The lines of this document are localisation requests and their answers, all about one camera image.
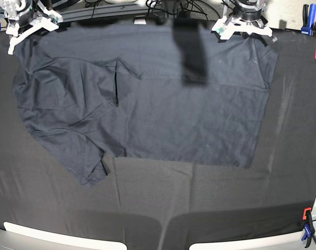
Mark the dark navy t-shirt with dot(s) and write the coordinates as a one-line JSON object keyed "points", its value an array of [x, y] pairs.
{"points": [[141, 91]]}

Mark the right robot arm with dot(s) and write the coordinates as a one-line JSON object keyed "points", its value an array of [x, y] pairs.
{"points": [[18, 11]]}

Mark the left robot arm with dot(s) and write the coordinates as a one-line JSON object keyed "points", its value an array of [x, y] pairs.
{"points": [[248, 10]]}

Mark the blue clamp far right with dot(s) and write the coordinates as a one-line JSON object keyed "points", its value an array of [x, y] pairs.
{"points": [[308, 17]]}

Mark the red blue clamp near right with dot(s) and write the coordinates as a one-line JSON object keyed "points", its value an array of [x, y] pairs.
{"points": [[308, 228]]}

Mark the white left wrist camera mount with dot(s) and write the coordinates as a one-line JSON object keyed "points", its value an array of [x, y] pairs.
{"points": [[226, 26]]}

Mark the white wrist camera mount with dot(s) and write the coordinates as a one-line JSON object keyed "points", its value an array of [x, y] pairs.
{"points": [[226, 26], [40, 18]]}

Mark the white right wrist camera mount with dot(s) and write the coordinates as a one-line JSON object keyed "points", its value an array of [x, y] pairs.
{"points": [[40, 18]]}

